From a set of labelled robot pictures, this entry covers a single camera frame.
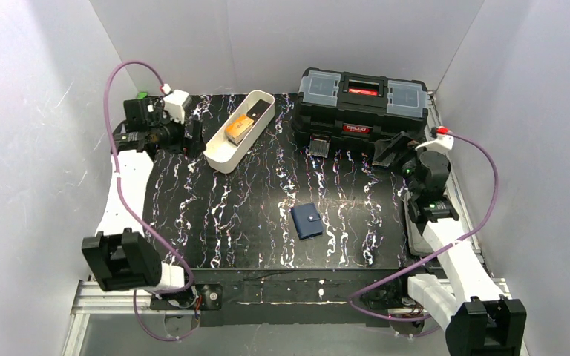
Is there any white oblong plastic tray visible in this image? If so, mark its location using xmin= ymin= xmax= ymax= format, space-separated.
xmin=203 ymin=90 xmax=275 ymax=174

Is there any blue leather card holder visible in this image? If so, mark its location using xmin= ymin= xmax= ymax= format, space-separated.
xmin=290 ymin=202 xmax=324 ymax=240

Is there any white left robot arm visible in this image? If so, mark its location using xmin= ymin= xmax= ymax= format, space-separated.
xmin=82 ymin=90 xmax=206 ymax=293

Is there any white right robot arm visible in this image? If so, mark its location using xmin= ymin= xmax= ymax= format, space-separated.
xmin=357 ymin=127 xmax=527 ymax=355

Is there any orange card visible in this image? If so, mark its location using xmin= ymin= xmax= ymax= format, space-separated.
xmin=225 ymin=114 xmax=255 ymax=145

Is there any black card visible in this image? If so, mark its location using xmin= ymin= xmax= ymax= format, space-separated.
xmin=246 ymin=99 xmax=271 ymax=121

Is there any black plastic toolbox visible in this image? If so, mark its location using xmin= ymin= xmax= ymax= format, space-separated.
xmin=290 ymin=67 xmax=429 ymax=158

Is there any black marbled table mat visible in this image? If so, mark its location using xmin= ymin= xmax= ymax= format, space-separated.
xmin=143 ymin=94 xmax=410 ymax=270

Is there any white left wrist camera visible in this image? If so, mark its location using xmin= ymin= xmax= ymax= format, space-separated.
xmin=163 ymin=90 xmax=191 ymax=124

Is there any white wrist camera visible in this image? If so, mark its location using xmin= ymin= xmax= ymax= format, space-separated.
xmin=416 ymin=134 xmax=454 ymax=154
xmin=163 ymin=90 xmax=191 ymax=124

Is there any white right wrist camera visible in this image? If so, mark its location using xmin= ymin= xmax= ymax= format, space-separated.
xmin=416 ymin=134 xmax=454 ymax=154

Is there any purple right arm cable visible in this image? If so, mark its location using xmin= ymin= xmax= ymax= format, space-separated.
xmin=347 ymin=126 xmax=499 ymax=340

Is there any aluminium frame rail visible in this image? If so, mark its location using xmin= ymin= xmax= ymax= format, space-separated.
xmin=61 ymin=93 xmax=532 ymax=356

